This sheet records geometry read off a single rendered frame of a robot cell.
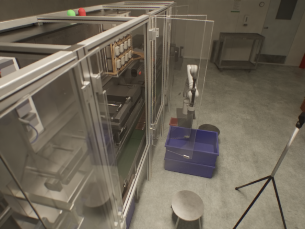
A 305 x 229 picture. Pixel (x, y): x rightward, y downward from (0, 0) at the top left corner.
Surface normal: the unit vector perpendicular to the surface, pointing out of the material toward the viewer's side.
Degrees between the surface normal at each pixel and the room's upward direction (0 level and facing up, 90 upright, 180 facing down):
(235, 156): 0
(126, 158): 2
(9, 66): 90
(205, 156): 90
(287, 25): 90
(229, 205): 0
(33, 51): 90
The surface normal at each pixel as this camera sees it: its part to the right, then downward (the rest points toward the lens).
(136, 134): -0.01, -0.81
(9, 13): 0.98, 0.12
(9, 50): -0.22, 0.54
